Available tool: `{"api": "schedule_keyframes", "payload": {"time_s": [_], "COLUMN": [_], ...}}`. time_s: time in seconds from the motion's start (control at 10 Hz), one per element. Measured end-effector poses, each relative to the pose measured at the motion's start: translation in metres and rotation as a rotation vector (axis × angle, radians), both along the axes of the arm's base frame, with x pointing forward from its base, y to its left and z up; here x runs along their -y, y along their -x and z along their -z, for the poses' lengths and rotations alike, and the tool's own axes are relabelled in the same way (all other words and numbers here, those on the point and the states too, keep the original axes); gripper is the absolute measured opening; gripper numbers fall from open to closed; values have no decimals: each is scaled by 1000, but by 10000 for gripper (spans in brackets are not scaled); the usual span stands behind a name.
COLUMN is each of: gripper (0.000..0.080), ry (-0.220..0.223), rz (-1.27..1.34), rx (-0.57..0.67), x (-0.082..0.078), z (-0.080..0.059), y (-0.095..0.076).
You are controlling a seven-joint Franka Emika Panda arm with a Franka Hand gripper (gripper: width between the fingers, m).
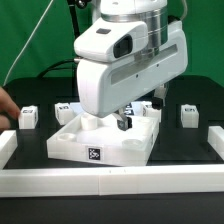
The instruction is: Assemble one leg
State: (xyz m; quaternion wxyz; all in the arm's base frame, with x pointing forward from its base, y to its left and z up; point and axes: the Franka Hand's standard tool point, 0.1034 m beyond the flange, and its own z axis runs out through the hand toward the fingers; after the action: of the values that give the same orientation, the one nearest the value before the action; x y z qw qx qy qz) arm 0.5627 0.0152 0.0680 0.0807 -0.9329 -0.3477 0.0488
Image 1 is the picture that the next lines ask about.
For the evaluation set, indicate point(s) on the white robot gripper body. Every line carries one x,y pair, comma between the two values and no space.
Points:
105,87

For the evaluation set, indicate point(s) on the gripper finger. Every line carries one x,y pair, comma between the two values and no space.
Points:
158,100
123,122

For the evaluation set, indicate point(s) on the white square table top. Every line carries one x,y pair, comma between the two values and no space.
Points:
90,139

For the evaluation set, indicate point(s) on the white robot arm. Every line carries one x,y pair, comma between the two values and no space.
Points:
152,12

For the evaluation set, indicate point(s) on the person's hand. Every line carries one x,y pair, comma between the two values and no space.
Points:
9,106

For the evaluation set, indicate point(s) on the white tag sheet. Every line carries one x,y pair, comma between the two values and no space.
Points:
133,108

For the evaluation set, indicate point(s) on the white U-shaped fence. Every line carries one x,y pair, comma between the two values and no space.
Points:
100,181

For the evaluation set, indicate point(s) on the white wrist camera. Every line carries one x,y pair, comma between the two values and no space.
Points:
109,41

